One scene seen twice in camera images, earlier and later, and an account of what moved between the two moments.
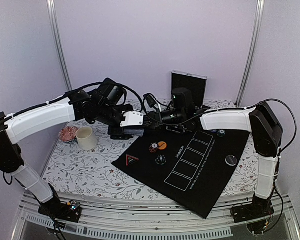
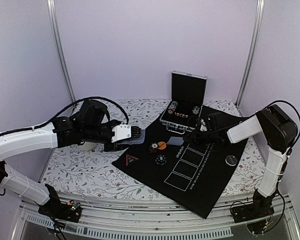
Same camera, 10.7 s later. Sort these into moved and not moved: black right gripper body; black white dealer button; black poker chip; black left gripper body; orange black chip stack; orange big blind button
Moved: black right gripper body; black left gripper body
Not moved: orange big blind button; black poker chip; black white dealer button; orange black chip stack
